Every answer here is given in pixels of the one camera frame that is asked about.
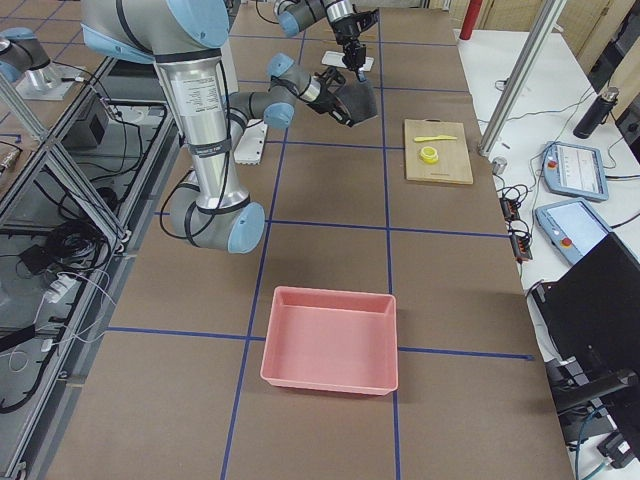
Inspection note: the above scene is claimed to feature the red cylinder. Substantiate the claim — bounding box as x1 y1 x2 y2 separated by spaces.
459 0 483 41

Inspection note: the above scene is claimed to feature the yellow plastic knife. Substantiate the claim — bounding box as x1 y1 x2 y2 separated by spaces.
413 135 458 143

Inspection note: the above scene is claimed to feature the white perforated plate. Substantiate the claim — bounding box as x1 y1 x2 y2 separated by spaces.
234 120 268 165

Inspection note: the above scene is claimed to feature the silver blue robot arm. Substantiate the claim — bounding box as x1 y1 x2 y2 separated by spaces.
81 1 353 254
273 0 379 82

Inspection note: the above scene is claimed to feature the wooden cutting board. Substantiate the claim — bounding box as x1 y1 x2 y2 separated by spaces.
403 119 473 185

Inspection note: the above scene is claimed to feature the yellow tape roll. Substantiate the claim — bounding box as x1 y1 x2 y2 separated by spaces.
419 146 439 165

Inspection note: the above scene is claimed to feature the black orange connector strip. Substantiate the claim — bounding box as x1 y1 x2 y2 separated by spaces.
499 198 533 264

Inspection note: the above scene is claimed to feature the black monitor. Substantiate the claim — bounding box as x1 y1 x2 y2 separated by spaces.
531 233 639 374

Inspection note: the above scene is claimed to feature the small metal cylinder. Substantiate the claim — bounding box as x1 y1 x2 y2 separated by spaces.
491 156 508 176

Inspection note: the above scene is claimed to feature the far blue teach pendant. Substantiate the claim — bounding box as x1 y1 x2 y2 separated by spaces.
542 142 609 202

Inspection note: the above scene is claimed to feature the black box on frame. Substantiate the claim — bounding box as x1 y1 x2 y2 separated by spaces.
62 101 108 149

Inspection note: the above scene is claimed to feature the aluminium frame post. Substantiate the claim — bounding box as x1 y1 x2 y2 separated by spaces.
478 0 567 157

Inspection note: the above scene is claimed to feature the blue teach pendant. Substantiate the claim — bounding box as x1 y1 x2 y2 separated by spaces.
534 197 612 265
542 142 609 202

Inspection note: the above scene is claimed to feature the near blue teach pendant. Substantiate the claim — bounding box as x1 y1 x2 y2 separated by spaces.
534 197 612 265

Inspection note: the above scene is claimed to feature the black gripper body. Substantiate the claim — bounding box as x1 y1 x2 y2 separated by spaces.
333 9 378 63
310 67 353 126

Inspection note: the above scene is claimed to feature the white rectangular plastic tray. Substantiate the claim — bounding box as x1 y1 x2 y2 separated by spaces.
321 51 374 72

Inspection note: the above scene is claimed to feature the pink plastic bin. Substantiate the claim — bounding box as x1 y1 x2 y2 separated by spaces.
260 286 399 396

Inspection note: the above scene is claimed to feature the black water bottle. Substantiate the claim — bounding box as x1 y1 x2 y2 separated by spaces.
573 86 619 139

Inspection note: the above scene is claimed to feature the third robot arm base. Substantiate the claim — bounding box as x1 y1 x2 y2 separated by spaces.
1 27 74 101

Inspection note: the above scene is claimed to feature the grey pink microfibre cloth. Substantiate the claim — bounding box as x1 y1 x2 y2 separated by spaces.
334 80 378 127

